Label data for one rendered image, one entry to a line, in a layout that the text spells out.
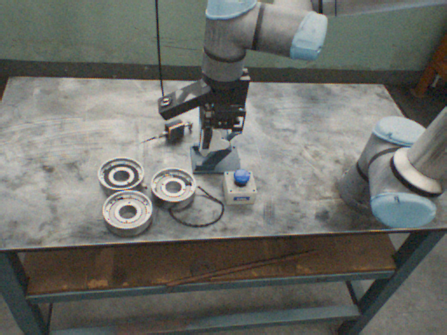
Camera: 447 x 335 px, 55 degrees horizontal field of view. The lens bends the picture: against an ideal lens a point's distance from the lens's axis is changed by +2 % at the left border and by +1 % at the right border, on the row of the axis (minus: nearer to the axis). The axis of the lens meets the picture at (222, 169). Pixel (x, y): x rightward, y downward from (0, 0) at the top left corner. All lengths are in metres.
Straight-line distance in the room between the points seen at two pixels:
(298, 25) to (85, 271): 0.84
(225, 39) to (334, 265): 0.81
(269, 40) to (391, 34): 2.33
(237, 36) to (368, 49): 2.33
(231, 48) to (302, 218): 0.49
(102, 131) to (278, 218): 0.52
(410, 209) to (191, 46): 1.98
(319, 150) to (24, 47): 1.95
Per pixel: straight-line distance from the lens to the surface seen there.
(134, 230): 0.94
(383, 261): 1.39
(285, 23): 0.70
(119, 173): 1.06
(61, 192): 1.06
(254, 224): 1.00
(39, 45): 2.72
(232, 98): 0.80
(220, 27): 0.71
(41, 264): 1.25
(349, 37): 2.89
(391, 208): 0.91
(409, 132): 1.02
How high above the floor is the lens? 1.59
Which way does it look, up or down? 46 degrees down
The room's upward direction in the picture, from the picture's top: 10 degrees clockwise
